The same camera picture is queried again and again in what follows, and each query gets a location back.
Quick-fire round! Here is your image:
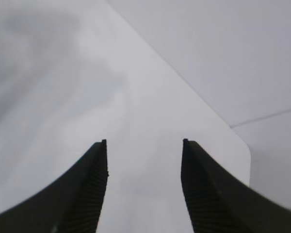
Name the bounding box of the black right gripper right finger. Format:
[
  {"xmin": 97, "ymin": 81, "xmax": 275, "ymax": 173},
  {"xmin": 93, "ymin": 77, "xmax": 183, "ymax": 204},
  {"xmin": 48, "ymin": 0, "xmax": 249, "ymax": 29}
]
[{"xmin": 181, "ymin": 139, "xmax": 291, "ymax": 233}]

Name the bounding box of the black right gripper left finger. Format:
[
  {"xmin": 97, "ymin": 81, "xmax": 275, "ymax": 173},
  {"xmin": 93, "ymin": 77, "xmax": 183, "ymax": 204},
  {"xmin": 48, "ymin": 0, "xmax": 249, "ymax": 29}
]
[{"xmin": 0, "ymin": 139, "xmax": 109, "ymax": 233}]

